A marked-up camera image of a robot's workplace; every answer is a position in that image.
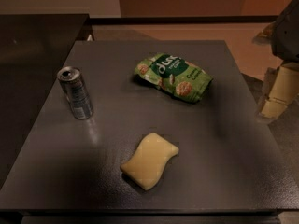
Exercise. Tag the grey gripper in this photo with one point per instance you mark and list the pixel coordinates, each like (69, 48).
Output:
(287, 36)

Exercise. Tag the silver redbull can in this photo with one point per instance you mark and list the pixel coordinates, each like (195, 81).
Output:
(75, 91)

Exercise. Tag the green rice chip bag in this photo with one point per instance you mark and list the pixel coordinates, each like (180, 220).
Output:
(174, 75)

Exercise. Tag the yellow sponge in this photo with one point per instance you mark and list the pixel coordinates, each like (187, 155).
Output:
(146, 166)

